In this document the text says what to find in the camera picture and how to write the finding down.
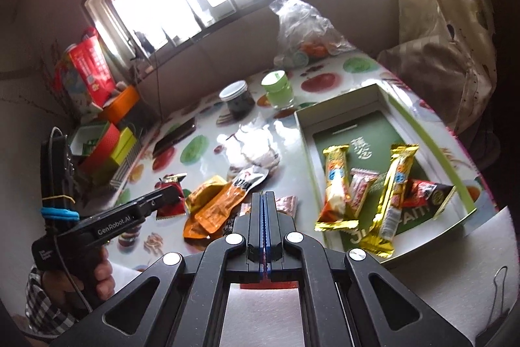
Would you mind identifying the black binder clip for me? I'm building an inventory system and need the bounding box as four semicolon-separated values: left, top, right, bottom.
475;266;513;347

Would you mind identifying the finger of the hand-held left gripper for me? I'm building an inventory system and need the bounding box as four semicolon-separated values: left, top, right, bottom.
138;184;183;207
152;201;181;220

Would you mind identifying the black phone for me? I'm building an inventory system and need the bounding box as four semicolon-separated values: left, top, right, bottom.
152;118;198;157

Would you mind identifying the person's left forearm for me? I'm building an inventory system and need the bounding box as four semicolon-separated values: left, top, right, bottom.
24;266;88;337

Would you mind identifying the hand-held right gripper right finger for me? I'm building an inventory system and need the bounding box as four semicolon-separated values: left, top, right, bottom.
264;190;476;347

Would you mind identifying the crumpled white plastic wrapper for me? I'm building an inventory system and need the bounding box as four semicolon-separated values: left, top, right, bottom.
223;125;282;173

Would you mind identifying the red and black triangular packet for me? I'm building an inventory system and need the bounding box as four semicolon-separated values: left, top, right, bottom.
400;178;456;221

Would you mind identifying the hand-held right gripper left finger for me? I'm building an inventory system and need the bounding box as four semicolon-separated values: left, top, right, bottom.
51;190;265;347

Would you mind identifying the green cardboard box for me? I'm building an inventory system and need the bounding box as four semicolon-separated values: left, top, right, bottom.
293;83;500;264

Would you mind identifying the striped box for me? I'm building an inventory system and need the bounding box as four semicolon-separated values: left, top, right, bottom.
110;150;141;189

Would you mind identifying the small brown snack packet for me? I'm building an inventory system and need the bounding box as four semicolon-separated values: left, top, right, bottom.
240;194;301;218

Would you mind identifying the red box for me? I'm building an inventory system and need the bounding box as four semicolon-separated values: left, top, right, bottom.
79;123;123;177

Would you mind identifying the golden bar snack packet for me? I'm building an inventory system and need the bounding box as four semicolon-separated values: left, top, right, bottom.
361;144;420;258
315;145;360;234

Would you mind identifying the orange box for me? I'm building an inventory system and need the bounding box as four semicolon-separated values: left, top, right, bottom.
99;85;141;124

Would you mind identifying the food print tablecloth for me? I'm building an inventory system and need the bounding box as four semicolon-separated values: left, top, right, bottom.
114;46;500;291

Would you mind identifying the clear plastic bag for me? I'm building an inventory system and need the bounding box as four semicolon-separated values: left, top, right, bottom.
269;0;356;68

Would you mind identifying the person's left hand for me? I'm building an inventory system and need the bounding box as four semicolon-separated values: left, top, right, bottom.
41;247;116;317

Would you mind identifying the dark jar with white lid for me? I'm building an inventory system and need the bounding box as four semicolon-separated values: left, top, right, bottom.
219;81;256;120

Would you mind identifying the cream dotted curtain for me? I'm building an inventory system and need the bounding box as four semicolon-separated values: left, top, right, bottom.
376;0;498;136

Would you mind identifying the white foam sheet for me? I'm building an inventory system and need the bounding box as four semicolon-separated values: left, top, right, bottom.
110;205;516;347

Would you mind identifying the small red snack packet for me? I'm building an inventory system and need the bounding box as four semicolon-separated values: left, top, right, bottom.
156;173;188;218

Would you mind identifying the open white box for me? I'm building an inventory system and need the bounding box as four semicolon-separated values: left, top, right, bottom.
69;123;108;156

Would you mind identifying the pink snack packet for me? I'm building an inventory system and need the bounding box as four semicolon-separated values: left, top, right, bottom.
345;167;380;220

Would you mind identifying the green lidded jar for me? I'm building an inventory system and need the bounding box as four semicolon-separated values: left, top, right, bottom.
261;71;295;109

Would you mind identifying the small green box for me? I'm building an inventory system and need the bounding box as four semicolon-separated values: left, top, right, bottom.
110;127;139;165

